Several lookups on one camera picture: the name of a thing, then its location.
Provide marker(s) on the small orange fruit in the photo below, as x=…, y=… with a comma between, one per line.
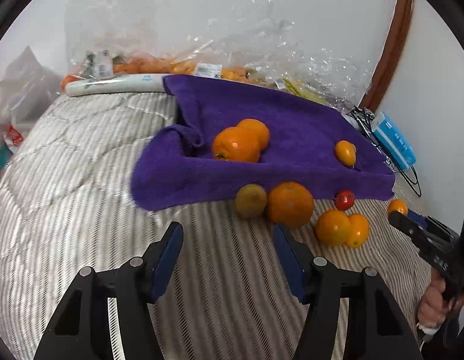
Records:
x=398, y=205

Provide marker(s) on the blue tissue pack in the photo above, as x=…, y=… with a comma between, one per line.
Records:
x=387, y=133

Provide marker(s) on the large orange mandarin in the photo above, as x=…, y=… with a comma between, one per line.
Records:
x=290, y=204

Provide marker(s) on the green-yellow lime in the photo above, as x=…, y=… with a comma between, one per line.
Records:
x=250, y=201

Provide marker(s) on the orange mandarin front on towel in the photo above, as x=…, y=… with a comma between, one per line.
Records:
x=237, y=144

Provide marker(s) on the red and white bag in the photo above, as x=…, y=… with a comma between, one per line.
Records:
x=5, y=138

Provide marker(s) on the small orange kumquat on towel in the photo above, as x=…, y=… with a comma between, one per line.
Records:
x=345, y=152

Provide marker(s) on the purple towel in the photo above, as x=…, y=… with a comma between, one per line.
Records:
x=177, y=167

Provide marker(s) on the small red fruit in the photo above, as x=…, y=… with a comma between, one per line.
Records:
x=344, y=200

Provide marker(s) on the brown wooden frame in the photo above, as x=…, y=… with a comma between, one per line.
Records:
x=391, y=55

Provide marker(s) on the white crumpled plastic bag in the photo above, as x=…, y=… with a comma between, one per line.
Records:
x=27, y=89

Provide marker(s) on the yellow-orange mandarin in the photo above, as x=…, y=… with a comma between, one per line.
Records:
x=359, y=232

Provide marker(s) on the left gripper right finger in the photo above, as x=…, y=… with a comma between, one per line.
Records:
x=376, y=327

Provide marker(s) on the clear plastic bag of fruit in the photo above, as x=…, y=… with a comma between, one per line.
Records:
x=113, y=38

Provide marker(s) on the right hand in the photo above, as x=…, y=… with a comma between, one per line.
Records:
x=433, y=309

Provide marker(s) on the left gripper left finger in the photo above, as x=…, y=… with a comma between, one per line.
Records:
x=79, y=328

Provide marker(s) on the white tube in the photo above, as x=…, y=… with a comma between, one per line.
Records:
x=135, y=83

